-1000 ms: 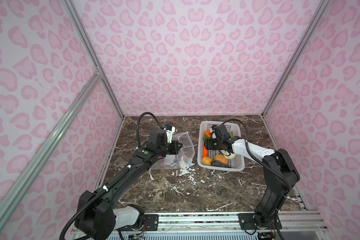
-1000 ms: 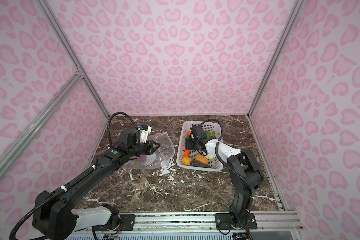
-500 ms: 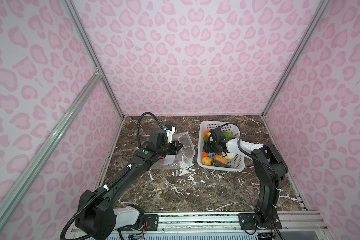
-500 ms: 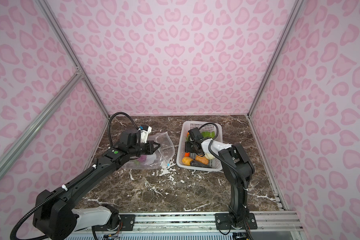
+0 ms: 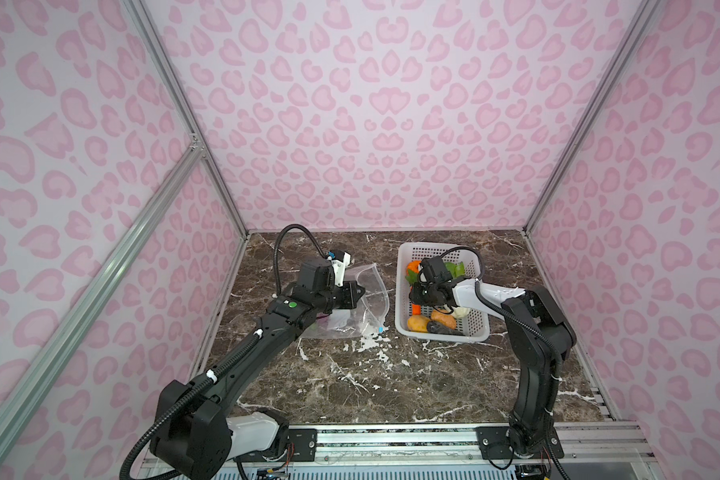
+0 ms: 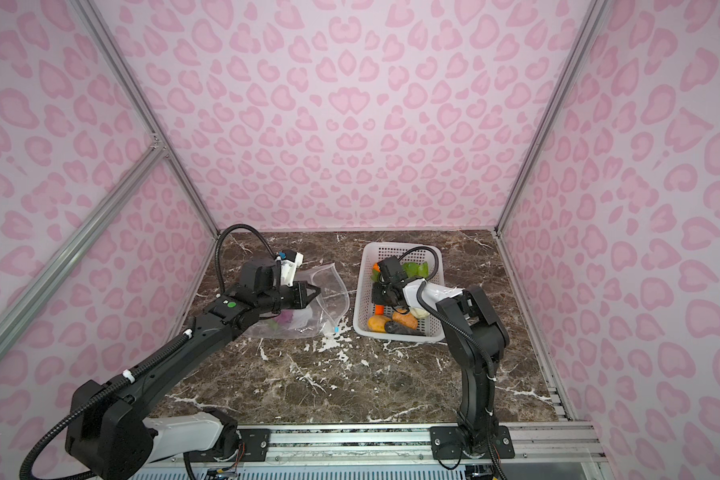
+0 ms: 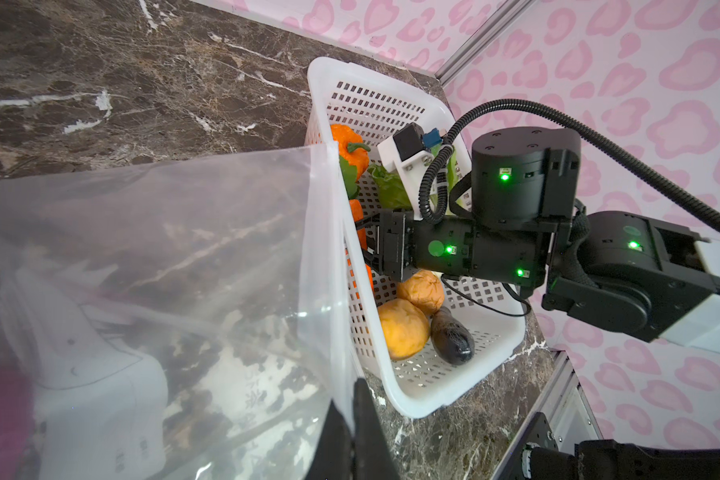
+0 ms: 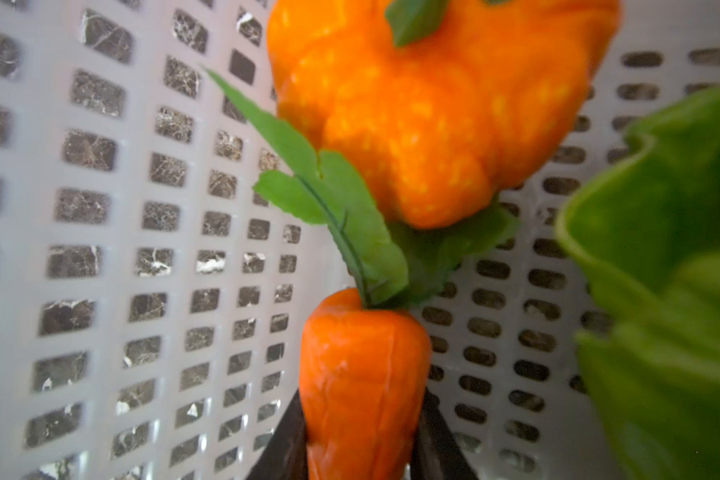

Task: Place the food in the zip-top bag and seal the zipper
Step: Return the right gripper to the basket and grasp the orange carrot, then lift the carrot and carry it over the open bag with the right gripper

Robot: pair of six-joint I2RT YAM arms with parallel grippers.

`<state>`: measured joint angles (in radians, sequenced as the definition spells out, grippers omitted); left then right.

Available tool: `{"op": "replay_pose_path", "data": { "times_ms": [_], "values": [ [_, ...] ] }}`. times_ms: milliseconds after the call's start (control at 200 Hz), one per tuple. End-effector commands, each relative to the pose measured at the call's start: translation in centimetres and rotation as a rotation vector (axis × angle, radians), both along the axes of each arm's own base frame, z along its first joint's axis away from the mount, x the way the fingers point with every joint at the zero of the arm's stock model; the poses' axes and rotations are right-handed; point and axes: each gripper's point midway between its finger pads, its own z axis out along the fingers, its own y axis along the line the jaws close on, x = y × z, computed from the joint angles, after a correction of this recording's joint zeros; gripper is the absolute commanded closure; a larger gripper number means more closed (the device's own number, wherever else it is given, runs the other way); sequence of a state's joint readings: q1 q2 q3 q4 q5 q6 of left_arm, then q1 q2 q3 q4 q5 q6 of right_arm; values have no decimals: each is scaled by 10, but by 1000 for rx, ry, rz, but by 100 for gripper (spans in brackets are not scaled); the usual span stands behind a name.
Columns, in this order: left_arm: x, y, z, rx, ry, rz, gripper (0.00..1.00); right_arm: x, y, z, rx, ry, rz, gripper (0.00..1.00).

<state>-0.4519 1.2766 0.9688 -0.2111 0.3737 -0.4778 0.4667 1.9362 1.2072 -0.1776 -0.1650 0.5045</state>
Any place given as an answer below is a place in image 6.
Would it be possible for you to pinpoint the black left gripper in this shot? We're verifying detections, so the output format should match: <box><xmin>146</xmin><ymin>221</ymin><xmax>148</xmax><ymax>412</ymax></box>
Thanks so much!
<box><xmin>258</xmin><ymin>279</ymin><xmax>323</xmax><ymax>316</ymax></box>

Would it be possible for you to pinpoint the clear zip top bag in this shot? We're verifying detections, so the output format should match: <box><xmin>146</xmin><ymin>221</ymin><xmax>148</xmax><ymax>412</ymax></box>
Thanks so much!
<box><xmin>244</xmin><ymin>263</ymin><xmax>349</xmax><ymax>339</ymax></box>

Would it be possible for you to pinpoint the purple toy onion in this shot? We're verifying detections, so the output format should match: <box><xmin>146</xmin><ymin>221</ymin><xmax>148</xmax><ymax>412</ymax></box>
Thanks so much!
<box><xmin>273</xmin><ymin>310</ymin><xmax>296</xmax><ymax>330</ymax></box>

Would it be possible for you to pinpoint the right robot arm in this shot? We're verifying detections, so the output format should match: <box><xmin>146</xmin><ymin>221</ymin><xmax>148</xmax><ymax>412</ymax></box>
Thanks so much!
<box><xmin>371</xmin><ymin>256</ymin><xmax>510</xmax><ymax>460</ymax></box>

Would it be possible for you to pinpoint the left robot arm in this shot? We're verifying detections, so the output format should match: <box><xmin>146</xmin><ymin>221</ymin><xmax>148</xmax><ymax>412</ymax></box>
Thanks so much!
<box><xmin>65</xmin><ymin>281</ymin><xmax>321</xmax><ymax>479</ymax></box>

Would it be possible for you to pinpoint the brown toy bread roll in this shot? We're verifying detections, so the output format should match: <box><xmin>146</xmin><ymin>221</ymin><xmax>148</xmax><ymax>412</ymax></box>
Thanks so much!
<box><xmin>392</xmin><ymin>311</ymin><xmax>419</xmax><ymax>330</ymax></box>

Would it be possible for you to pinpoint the white perforated plastic basket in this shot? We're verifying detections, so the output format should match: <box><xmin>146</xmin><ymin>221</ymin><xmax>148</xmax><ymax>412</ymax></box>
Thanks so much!
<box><xmin>353</xmin><ymin>242</ymin><xmax>452</xmax><ymax>343</ymax></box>

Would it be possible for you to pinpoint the green toy lettuce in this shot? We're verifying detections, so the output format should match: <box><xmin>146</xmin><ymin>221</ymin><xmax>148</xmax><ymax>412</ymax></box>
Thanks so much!
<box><xmin>402</xmin><ymin>262</ymin><xmax>430</xmax><ymax>278</ymax></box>

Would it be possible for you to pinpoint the yellow toy potato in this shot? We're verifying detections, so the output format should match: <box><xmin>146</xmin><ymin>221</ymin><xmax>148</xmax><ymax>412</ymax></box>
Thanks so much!
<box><xmin>367</xmin><ymin>315</ymin><xmax>391</xmax><ymax>333</ymax></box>

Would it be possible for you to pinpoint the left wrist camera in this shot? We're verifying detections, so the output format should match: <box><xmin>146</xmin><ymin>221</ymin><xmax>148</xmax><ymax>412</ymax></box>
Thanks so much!
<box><xmin>276</xmin><ymin>250</ymin><xmax>303</xmax><ymax>286</ymax></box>

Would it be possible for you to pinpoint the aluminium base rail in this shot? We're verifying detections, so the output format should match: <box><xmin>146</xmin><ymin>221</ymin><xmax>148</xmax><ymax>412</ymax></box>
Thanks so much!
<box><xmin>86</xmin><ymin>419</ymin><xmax>607</xmax><ymax>480</ymax></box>

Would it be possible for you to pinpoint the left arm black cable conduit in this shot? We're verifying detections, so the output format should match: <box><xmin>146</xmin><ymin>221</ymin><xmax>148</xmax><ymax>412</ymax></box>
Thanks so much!
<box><xmin>19</xmin><ymin>223</ymin><xmax>277</xmax><ymax>480</ymax></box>

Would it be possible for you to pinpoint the aluminium corner post left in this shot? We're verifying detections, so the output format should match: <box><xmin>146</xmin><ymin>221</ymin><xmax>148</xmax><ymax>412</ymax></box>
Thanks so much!
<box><xmin>69</xmin><ymin>0</ymin><xmax>219</xmax><ymax>237</ymax></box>

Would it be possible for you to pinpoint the aluminium corner post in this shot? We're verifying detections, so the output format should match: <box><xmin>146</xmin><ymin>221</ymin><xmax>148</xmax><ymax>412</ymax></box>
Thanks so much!
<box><xmin>69</xmin><ymin>0</ymin><xmax>219</xmax><ymax>237</ymax></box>
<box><xmin>494</xmin><ymin>0</ymin><xmax>612</xmax><ymax>236</ymax></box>

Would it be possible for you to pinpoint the aluminium diagonal wall bar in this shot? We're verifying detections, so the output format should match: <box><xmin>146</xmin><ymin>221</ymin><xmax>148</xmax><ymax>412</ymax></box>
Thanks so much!
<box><xmin>0</xmin><ymin>142</ymin><xmax>165</xmax><ymax>362</ymax></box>

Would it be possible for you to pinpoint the aluminium corner post right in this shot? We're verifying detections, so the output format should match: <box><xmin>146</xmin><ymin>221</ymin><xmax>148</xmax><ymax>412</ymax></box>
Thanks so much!
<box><xmin>494</xmin><ymin>0</ymin><xmax>612</xmax><ymax>236</ymax></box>

